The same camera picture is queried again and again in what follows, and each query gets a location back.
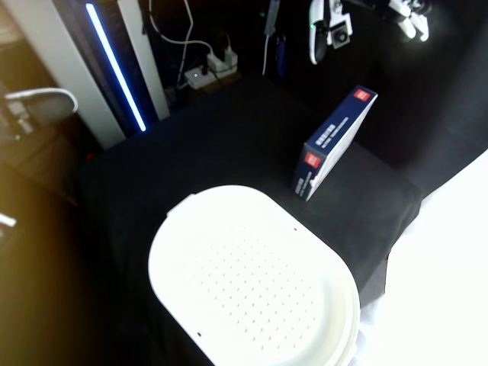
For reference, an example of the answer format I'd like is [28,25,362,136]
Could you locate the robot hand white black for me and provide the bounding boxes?
[387,0,432,43]

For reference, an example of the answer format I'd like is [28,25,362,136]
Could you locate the dark blue cardboard box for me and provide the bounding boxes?
[291,85,379,202]

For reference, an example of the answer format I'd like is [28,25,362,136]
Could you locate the black backdrop cloth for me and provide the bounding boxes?
[375,0,488,188]

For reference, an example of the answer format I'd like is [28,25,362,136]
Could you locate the white power strip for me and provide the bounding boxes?
[184,66,217,91]
[205,49,239,76]

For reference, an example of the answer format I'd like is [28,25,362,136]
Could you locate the black table cloth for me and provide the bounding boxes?
[75,75,425,366]

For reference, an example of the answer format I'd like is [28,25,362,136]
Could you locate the white panel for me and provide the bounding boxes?
[356,147,488,366]

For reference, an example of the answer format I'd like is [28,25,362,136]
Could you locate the white column with blue light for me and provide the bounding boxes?
[6,0,171,150]

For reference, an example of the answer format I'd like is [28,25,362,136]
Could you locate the grey chair back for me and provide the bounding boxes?
[0,87,79,143]

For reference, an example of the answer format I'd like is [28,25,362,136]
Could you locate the blue hanging strap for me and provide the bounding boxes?
[275,33,287,78]

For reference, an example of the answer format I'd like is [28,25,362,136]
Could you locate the white hanging cable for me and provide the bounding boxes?
[262,0,282,76]

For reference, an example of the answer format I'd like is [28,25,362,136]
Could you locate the white power cable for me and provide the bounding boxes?
[147,0,215,89]

